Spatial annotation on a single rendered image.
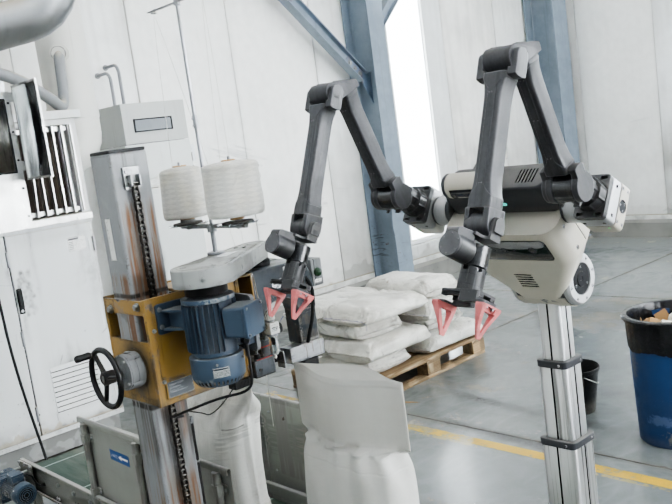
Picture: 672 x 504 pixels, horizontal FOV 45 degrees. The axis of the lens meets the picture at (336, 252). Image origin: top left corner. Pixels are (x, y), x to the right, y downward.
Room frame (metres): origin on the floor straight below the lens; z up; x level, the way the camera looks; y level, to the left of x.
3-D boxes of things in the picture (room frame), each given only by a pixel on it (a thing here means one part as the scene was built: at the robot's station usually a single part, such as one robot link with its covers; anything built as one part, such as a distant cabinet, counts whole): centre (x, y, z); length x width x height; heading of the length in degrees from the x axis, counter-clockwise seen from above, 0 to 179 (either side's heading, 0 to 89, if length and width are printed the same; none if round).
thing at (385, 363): (5.54, -0.05, 0.20); 0.66 x 0.44 x 0.12; 42
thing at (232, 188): (2.34, 0.27, 1.61); 0.17 x 0.17 x 0.17
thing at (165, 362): (2.43, 0.51, 1.18); 0.34 x 0.25 x 0.31; 132
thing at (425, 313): (5.86, -0.64, 0.44); 0.68 x 0.44 x 0.15; 132
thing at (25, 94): (4.23, 1.45, 1.95); 0.30 x 0.01 x 0.48; 42
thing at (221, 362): (2.24, 0.37, 1.21); 0.15 x 0.15 x 0.25
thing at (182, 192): (2.53, 0.44, 1.61); 0.15 x 0.14 x 0.17; 42
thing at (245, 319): (2.20, 0.27, 1.25); 0.10 x 0.08 x 0.12; 157
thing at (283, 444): (3.20, 0.38, 0.54); 1.05 x 0.02 x 0.41; 42
